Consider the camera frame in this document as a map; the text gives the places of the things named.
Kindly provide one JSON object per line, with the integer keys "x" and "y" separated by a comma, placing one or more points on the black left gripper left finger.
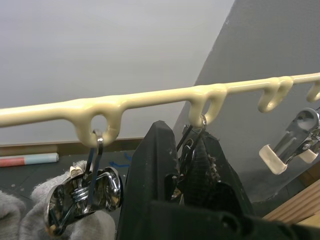
{"x": 147, "y": 162}

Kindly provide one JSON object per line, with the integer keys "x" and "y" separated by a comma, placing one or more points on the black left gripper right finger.
{"x": 225, "y": 190}

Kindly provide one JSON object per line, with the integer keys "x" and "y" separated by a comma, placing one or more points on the cream plastic-coated clip hanger bar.
{"x": 150, "y": 100}

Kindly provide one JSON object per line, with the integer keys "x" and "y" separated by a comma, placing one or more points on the chrome clip with cream pads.
{"x": 297, "y": 135}

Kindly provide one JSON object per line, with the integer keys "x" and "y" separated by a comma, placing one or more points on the grey knitted sock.
{"x": 15, "y": 212}

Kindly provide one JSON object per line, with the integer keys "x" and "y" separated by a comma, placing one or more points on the grey partition board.
{"x": 262, "y": 50}

